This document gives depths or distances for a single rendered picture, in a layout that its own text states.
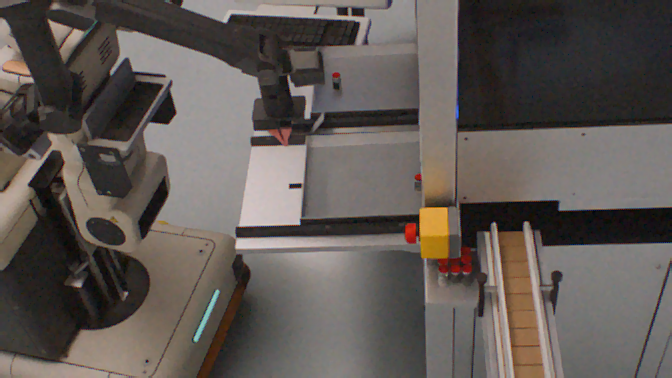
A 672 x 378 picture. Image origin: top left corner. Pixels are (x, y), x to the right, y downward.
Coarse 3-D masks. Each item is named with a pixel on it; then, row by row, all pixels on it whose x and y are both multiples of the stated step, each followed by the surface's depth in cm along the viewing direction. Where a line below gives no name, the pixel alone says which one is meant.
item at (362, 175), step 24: (312, 144) 196; (336, 144) 196; (360, 144) 196; (384, 144) 195; (408, 144) 194; (312, 168) 192; (336, 168) 191; (360, 168) 190; (384, 168) 189; (408, 168) 189; (312, 192) 186; (336, 192) 186; (360, 192) 185; (384, 192) 184; (408, 192) 184; (312, 216) 181; (336, 216) 176; (360, 216) 176; (384, 216) 175; (408, 216) 175
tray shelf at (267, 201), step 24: (264, 168) 193; (288, 168) 193; (264, 192) 188; (288, 192) 187; (240, 216) 184; (264, 216) 183; (288, 216) 182; (240, 240) 179; (264, 240) 178; (288, 240) 178; (312, 240) 177; (336, 240) 176; (360, 240) 176; (384, 240) 175
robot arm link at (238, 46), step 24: (96, 0) 126; (120, 0) 129; (144, 0) 132; (72, 24) 126; (120, 24) 132; (144, 24) 133; (168, 24) 134; (192, 24) 137; (216, 24) 140; (192, 48) 141; (216, 48) 142; (240, 48) 143; (264, 48) 147
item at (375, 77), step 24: (336, 48) 218; (360, 48) 217; (384, 48) 217; (408, 48) 217; (360, 72) 214; (384, 72) 213; (408, 72) 212; (312, 96) 204; (336, 96) 209; (360, 96) 208; (384, 96) 207; (408, 96) 206
